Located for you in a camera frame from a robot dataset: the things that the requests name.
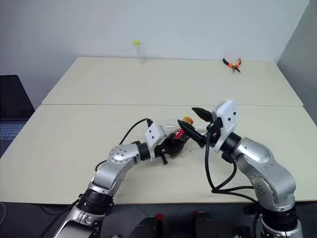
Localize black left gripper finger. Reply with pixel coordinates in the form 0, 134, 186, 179
166, 132, 184, 144
169, 146, 186, 160

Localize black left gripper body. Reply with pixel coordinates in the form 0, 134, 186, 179
155, 139, 173, 166

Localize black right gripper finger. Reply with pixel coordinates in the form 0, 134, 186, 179
192, 107, 213, 122
178, 119, 207, 149

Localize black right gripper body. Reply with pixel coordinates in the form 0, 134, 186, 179
204, 114, 223, 149

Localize dark drink bottle yellow cap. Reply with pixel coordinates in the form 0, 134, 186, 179
170, 116, 194, 159

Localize clear wine glass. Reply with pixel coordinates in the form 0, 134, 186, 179
164, 112, 185, 132

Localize orange black pliers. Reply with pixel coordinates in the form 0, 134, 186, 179
222, 58, 242, 74

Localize dark rounded shape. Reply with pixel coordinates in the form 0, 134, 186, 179
130, 216, 159, 238

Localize clear tube yellow-green cap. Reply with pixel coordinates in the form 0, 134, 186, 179
132, 40, 146, 65

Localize black laptop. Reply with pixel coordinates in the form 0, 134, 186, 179
0, 75, 36, 152

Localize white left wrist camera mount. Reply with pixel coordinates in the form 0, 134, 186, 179
144, 123, 167, 160

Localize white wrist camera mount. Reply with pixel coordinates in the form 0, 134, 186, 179
144, 123, 167, 160
211, 99, 240, 152

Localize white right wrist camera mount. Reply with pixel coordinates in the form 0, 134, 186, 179
211, 99, 240, 152

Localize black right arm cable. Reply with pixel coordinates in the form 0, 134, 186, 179
204, 133, 259, 203

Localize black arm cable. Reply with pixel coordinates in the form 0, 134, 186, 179
95, 118, 154, 174
204, 133, 259, 203

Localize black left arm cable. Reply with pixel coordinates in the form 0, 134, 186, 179
95, 118, 154, 174

